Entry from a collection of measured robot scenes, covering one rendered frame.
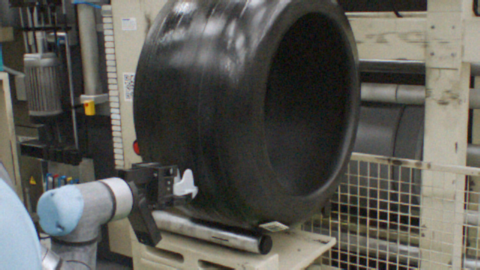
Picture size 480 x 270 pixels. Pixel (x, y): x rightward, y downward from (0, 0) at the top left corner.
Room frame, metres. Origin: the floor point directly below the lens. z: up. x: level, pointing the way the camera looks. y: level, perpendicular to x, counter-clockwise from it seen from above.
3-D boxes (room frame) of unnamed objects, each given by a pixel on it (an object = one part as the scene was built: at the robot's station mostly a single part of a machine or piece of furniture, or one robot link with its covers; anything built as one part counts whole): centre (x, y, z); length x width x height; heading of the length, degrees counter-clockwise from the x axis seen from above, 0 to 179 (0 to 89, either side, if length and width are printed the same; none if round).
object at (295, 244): (1.48, 0.01, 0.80); 0.37 x 0.36 x 0.02; 144
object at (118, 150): (1.65, 0.32, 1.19); 0.05 x 0.04 x 0.48; 144
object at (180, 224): (1.37, 0.09, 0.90); 0.35 x 0.05 x 0.05; 54
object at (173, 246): (1.37, 0.10, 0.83); 0.36 x 0.09 x 0.06; 54
